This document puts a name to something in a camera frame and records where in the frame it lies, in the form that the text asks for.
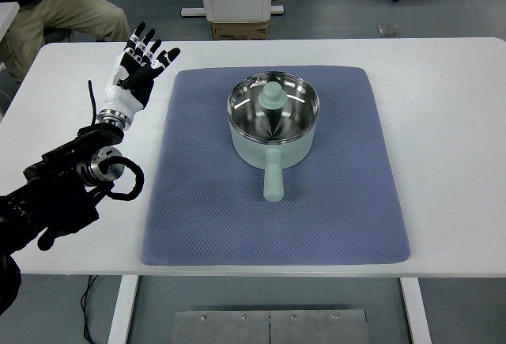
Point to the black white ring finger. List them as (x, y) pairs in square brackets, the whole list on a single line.
[(142, 44)]

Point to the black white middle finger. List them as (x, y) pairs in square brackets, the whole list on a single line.
[(150, 52)]

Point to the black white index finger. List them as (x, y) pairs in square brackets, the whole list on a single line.
[(165, 58)]

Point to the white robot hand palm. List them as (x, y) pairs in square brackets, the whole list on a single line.
[(121, 105)]

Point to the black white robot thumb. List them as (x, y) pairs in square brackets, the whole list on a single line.
[(139, 78)]

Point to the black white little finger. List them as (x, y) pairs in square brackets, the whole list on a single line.
[(134, 37)]

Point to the green pot with handle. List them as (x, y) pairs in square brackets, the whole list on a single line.
[(272, 159)]

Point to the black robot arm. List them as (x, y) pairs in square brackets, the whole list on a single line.
[(62, 191)]

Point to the cardboard box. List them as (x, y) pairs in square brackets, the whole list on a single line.
[(241, 31)]

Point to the seated person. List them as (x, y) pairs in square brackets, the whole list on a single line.
[(25, 36)]

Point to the glass lid with green knob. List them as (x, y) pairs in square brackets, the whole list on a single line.
[(273, 107)]

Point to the white table leg left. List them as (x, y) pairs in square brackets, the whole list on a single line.
[(124, 308)]

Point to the white table leg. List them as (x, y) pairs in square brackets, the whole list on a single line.
[(415, 311), (124, 308)]

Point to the metal floor outlet plate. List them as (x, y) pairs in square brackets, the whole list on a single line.
[(388, 30)]

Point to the blue quilted mat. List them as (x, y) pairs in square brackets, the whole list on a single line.
[(340, 205)]

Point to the white table leg right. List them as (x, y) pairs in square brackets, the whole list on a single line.
[(415, 311)]

